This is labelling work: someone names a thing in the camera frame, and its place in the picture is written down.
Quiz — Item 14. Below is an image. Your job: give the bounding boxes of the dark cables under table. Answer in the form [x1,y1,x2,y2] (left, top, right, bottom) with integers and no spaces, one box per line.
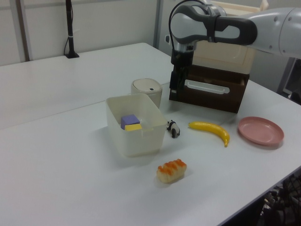
[257,168,301,226]

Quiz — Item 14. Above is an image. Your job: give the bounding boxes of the toy bread with orange glaze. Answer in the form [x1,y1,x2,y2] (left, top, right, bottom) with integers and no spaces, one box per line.
[156,158,188,183]

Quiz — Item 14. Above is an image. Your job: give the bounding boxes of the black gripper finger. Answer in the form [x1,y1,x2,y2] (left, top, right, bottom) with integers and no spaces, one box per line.
[179,66,189,89]
[170,65,179,95]

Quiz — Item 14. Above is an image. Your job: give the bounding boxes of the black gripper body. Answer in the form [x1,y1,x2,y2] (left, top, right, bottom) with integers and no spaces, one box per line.
[170,48,195,69]

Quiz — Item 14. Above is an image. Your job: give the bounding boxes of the small cream lidded bin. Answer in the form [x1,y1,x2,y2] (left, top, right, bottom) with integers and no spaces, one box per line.
[131,78,163,110]

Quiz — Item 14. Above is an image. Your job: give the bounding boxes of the light wooden crate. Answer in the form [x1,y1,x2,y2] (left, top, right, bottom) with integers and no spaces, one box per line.
[211,0,269,17]

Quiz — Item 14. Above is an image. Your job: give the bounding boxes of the brown wooden drawer box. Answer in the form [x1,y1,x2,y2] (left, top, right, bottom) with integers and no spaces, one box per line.
[168,39,256,114]

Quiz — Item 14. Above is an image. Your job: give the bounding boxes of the brown drawer with white handle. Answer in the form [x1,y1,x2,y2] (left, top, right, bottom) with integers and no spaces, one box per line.
[168,65,250,114]

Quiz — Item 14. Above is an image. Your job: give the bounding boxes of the purple cube block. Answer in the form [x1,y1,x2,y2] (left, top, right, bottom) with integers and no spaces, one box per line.
[120,114,141,130]

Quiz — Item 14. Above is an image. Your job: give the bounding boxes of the panda toy figure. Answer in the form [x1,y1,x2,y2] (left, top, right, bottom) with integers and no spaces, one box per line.
[166,120,181,139]

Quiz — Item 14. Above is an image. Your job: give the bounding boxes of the pink plastic plate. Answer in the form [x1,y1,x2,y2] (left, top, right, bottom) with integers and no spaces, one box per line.
[238,116,285,145]

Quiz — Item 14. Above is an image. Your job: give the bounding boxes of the yellow block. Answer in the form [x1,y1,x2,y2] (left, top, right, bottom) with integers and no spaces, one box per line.
[124,123,143,132]

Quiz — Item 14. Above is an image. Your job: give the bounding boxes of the black camera stand pole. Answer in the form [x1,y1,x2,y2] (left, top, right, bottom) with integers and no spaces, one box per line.
[63,0,80,59]

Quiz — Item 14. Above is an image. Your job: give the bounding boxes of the yellow toy banana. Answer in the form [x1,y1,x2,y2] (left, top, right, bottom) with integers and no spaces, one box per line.
[188,121,230,148]

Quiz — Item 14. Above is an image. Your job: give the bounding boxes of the cream plastic storage box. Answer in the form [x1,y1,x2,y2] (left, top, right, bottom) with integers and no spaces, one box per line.
[105,93,168,158]

